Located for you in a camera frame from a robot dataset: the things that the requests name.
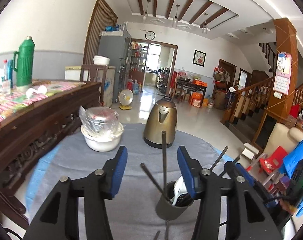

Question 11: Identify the plastic wrapped metal bowl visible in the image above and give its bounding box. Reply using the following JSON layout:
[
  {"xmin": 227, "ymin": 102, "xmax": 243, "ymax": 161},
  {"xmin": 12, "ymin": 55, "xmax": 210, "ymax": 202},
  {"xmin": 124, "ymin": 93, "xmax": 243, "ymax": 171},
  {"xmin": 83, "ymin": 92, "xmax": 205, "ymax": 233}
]
[{"xmin": 79, "ymin": 106, "xmax": 120, "ymax": 137}]

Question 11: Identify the grey tablecloth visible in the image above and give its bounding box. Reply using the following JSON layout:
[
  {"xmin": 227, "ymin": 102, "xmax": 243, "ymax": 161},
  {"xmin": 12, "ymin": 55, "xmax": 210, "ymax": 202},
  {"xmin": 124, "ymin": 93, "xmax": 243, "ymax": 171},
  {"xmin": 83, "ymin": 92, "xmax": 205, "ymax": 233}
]
[{"xmin": 25, "ymin": 123, "xmax": 242, "ymax": 240}]

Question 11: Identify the dark wooden side table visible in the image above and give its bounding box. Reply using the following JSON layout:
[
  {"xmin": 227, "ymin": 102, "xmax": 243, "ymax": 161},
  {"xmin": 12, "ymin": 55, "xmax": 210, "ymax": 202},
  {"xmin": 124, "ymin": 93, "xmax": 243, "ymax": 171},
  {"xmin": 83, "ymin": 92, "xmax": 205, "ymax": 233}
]
[{"xmin": 176, "ymin": 79, "xmax": 207, "ymax": 102}]

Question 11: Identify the white chest freezer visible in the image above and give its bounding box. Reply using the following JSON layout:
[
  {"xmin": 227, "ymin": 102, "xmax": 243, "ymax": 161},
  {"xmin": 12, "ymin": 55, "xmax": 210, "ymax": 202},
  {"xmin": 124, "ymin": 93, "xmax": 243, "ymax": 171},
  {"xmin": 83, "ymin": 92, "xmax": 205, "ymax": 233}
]
[{"xmin": 65, "ymin": 65, "xmax": 116, "ymax": 107}]

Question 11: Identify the clear glass cup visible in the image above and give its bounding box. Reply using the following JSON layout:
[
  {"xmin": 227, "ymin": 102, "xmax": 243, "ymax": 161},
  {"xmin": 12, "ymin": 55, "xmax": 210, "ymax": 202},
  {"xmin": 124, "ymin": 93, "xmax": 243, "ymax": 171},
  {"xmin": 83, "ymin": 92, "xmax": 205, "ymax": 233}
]
[{"xmin": 2, "ymin": 79, "xmax": 12, "ymax": 94}]

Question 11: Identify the beige sofa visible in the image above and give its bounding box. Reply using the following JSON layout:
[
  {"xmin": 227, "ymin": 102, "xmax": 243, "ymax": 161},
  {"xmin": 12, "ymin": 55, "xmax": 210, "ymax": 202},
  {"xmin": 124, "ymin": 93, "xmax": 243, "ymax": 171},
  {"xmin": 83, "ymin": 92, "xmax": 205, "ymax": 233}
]
[{"xmin": 263, "ymin": 123, "xmax": 303, "ymax": 160}]

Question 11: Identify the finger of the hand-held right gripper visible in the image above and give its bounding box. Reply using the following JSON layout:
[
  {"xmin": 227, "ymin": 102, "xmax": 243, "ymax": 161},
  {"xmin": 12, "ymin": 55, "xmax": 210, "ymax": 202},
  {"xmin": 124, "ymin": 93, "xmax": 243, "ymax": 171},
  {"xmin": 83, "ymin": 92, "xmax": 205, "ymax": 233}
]
[{"xmin": 224, "ymin": 160, "xmax": 272, "ymax": 202}]

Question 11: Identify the white step stool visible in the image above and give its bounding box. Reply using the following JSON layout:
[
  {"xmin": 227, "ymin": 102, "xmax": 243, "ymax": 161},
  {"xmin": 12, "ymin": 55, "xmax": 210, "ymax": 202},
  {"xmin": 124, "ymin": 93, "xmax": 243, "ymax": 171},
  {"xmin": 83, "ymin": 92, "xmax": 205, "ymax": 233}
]
[{"xmin": 241, "ymin": 142, "xmax": 260, "ymax": 160}]

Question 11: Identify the wooden stair railing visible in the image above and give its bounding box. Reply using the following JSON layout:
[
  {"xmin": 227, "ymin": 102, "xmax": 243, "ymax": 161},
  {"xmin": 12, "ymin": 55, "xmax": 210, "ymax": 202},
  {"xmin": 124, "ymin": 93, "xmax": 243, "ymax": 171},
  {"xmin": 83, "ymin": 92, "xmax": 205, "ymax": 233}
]
[{"xmin": 220, "ymin": 76, "xmax": 303, "ymax": 135}]

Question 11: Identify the dark wooden door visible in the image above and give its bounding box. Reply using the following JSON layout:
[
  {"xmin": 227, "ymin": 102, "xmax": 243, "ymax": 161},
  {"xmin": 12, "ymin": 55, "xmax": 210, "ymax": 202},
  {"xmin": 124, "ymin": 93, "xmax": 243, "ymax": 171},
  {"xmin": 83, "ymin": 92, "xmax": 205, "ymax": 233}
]
[
  {"xmin": 238, "ymin": 68, "xmax": 252, "ymax": 86},
  {"xmin": 218, "ymin": 59, "xmax": 237, "ymax": 81}
]

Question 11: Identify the grey refrigerator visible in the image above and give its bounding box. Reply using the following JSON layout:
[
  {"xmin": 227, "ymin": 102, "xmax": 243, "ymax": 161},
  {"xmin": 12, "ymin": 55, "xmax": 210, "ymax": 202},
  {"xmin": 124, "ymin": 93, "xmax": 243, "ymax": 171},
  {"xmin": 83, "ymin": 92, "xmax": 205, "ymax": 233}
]
[{"xmin": 98, "ymin": 30, "xmax": 132, "ymax": 103}]

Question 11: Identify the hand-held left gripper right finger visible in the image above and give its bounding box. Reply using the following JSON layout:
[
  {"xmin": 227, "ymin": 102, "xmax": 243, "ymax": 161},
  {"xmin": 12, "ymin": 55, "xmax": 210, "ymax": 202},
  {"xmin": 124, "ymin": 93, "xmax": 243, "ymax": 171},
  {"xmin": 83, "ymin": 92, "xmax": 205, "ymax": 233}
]
[{"xmin": 177, "ymin": 145, "xmax": 284, "ymax": 240}]

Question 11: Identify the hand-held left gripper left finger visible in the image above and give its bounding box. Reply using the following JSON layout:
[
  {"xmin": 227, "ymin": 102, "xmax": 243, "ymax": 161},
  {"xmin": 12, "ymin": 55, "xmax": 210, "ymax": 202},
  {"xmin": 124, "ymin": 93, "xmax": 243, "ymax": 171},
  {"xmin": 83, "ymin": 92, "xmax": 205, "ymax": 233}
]
[{"xmin": 23, "ymin": 145, "xmax": 128, "ymax": 240}]

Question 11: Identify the blue bottle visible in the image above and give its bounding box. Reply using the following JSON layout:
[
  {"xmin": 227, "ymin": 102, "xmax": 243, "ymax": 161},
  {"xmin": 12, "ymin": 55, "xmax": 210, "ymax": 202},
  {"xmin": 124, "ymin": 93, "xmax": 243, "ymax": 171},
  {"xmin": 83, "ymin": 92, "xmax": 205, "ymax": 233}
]
[{"xmin": 7, "ymin": 59, "xmax": 14, "ymax": 80}]

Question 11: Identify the round electric heater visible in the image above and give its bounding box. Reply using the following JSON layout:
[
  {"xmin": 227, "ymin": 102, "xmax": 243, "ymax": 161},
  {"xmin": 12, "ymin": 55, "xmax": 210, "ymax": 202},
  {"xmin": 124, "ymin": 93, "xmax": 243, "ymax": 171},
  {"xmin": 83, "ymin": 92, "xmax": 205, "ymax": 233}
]
[{"xmin": 118, "ymin": 89, "xmax": 133, "ymax": 110}]

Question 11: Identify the crumpled white cloth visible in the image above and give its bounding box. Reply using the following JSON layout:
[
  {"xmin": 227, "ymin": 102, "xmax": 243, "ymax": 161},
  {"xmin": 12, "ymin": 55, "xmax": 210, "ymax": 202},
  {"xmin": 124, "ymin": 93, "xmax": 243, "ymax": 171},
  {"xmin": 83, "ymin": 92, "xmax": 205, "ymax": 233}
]
[{"xmin": 25, "ymin": 85, "xmax": 47, "ymax": 98}]

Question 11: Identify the orange cardboard box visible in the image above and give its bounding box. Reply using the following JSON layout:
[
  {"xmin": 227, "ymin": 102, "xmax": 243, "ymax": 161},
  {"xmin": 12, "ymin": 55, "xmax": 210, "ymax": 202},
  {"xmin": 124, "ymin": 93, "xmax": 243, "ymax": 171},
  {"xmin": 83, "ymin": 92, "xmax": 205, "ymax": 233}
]
[{"xmin": 189, "ymin": 92, "xmax": 204, "ymax": 107}]

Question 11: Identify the framed wall picture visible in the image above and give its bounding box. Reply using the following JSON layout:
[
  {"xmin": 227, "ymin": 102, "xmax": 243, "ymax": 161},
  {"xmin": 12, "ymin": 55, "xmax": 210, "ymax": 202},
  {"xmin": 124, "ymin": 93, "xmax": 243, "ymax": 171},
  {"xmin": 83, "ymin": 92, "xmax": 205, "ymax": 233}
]
[{"xmin": 193, "ymin": 50, "xmax": 206, "ymax": 67}]

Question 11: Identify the white rice cooker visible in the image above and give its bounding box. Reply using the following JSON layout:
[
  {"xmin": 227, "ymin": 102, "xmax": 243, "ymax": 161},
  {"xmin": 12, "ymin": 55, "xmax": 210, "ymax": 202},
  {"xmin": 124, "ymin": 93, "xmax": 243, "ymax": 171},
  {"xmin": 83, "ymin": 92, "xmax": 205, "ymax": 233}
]
[{"xmin": 93, "ymin": 55, "xmax": 110, "ymax": 66}]

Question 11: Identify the blue raincoat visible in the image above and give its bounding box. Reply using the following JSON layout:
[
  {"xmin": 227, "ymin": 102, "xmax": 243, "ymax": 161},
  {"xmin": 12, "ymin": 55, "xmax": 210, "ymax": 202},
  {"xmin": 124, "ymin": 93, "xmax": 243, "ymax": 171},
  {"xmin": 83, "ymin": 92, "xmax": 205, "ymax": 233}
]
[{"xmin": 279, "ymin": 134, "xmax": 303, "ymax": 217}]

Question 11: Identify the green thermos flask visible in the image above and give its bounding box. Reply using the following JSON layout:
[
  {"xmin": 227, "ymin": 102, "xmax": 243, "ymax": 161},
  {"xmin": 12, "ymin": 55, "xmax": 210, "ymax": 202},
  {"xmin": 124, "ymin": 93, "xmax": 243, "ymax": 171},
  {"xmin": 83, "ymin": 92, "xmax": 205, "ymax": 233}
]
[{"xmin": 13, "ymin": 36, "xmax": 36, "ymax": 87}]

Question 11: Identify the orange wooden pillar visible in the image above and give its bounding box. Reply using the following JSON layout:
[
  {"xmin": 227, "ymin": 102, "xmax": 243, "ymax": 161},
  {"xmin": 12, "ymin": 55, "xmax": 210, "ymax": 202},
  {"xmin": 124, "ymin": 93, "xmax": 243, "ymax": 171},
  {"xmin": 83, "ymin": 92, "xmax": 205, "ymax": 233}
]
[{"xmin": 265, "ymin": 18, "xmax": 299, "ymax": 130}]

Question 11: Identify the dark wooden chair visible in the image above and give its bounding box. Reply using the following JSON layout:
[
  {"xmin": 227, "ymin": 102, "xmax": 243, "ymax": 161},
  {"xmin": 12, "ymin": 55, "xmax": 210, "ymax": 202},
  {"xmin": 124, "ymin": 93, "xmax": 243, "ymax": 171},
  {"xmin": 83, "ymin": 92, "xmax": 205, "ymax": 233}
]
[{"xmin": 81, "ymin": 64, "xmax": 107, "ymax": 105}]

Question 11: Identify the bronze electric kettle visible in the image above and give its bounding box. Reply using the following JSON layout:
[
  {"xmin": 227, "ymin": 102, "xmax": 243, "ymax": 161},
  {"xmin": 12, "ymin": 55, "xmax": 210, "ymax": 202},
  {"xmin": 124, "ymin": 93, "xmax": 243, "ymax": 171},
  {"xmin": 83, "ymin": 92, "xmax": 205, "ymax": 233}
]
[{"xmin": 143, "ymin": 95, "xmax": 177, "ymax": 148}]

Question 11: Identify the red plastic child chair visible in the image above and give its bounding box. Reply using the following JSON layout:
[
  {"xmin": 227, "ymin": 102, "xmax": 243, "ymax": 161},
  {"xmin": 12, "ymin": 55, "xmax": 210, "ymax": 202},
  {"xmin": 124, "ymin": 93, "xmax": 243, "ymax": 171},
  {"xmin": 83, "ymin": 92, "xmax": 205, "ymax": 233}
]
[{"xmin": 251, "ymin": 146, "xmax": 288, "ymax": 178}]

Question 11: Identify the white plastic basin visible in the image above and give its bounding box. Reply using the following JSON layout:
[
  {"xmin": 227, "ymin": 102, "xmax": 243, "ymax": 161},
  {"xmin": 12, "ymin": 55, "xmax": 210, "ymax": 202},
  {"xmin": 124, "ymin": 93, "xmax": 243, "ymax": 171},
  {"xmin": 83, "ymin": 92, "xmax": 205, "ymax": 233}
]
[{"xmin": 81, "ymin": 124, "xmax": 124, "ymax": 152}]

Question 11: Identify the patterned table runner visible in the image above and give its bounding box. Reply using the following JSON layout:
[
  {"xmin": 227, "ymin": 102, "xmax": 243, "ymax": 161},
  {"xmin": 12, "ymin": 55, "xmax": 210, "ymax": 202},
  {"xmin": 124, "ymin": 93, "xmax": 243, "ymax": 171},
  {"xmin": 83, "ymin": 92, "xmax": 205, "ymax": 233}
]
[{"xmin": 0, "ymin": 80, "xmax": 87, "ymax": 128}]

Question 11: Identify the carved wooden sideboard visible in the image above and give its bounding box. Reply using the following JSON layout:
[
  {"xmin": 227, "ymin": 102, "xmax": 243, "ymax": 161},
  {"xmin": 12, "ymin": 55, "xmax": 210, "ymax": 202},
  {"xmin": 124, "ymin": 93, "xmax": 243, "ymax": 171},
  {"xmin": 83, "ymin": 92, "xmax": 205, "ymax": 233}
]
[{"xmin": 0, "ymin": 81, "xmax": 102, "ymax": 228}]

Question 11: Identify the dark metal utensil holder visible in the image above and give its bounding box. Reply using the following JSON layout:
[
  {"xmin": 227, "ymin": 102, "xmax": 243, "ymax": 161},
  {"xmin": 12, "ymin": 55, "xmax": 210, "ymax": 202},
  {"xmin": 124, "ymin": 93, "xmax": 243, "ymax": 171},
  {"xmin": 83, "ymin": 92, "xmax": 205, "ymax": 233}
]
[{"xmin": 155, "ymin": 181, "xmax": 195, "ymax": 220}]

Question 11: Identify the pink wall calendar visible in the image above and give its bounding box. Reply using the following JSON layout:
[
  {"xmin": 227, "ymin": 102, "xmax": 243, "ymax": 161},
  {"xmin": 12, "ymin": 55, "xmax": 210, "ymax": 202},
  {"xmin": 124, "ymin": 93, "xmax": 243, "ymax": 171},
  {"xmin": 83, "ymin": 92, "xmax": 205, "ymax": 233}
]
[{"xmin": 273, "ymin": 52, "xmax": 292, "ymax": 95}]

